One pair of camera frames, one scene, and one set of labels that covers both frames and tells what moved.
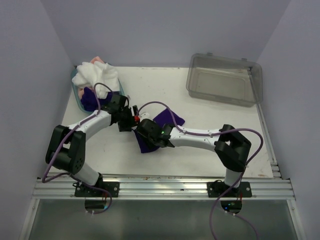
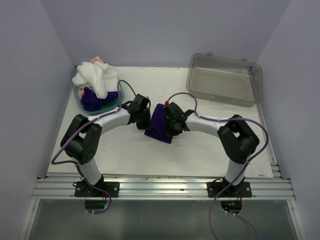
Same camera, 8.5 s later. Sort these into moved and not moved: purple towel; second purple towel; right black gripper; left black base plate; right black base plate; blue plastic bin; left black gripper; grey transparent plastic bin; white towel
Moved: purple towel; left black gripper; right black gripper
Not moved: white towel; grey transparent plastic bin; right black base plate; left black base plate; second purple towel; blue plastic bin
